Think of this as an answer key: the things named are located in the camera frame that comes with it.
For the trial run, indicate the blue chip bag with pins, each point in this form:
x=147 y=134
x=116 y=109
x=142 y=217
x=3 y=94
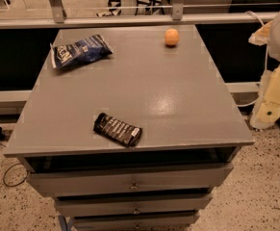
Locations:
x=84 y=51

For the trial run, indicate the middle grey drawer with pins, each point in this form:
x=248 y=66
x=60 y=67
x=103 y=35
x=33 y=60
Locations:
x=133 y=205

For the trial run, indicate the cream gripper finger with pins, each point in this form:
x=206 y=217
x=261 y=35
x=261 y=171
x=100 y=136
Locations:
x=261 y=36
x=265 y=113

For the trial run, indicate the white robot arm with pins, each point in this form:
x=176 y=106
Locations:
x=273 y=48

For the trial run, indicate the bottom grey drawer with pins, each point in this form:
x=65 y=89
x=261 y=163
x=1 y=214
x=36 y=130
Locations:
x=134 y=222

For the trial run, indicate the grey metal railing frame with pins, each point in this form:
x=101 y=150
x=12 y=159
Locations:
x=29 y=14

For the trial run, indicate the orange fruit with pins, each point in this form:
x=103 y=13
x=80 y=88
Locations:
x=171 y=37

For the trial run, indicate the top grey drawer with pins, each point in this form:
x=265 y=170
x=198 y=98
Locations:
x=129 y=180

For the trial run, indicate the grey drawer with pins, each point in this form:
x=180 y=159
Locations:
x=134 y=222
x=129 y=180
x=133 y=205

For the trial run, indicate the black rxbar chocolate bar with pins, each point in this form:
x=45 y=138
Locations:
x=117 y=130

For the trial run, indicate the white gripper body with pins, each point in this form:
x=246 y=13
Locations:
x=270 y=85

